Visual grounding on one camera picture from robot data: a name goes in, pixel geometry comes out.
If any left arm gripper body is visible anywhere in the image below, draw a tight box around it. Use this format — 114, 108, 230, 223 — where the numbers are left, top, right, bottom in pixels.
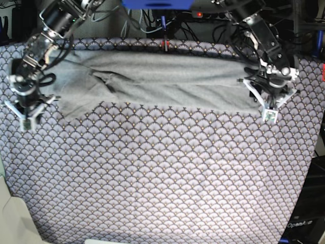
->
237, 76, 297, 122

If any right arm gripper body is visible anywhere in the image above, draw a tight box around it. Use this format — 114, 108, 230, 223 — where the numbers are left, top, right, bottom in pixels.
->
5, 88, 61, 131

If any light grey T-shirt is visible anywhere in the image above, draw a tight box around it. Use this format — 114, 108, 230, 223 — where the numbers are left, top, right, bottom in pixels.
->
43, 50, 260, 120

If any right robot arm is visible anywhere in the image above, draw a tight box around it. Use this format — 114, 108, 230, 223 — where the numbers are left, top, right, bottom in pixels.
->
5, 1, 103, 132

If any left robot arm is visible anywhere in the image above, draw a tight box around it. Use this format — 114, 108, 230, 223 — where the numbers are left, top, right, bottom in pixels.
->
212, 1, 299, 123

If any red right edge clamp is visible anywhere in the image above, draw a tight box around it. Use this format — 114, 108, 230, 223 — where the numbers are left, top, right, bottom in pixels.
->
322, 63, 325, 82

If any black power strip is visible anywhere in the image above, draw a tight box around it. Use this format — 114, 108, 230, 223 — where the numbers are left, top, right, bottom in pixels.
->
190, 11, 226, 20

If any red centre table clamp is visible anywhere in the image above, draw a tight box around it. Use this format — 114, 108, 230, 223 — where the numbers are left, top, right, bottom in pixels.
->
161, 40, 170, 52

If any white object bottom left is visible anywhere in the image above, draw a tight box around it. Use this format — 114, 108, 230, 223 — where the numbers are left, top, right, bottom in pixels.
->
1, 164, 43, 243

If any fan-patterned purple table cloth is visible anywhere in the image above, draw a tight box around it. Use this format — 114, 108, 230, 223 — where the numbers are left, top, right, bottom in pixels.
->
0, 37, 325, 244

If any black OpenArm box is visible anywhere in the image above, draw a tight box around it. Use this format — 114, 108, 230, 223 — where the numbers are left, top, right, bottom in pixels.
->
279, 156, 324, 243

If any blue overhead mount plate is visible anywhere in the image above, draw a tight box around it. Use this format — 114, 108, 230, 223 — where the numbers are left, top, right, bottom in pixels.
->
122, 0, 194, 10

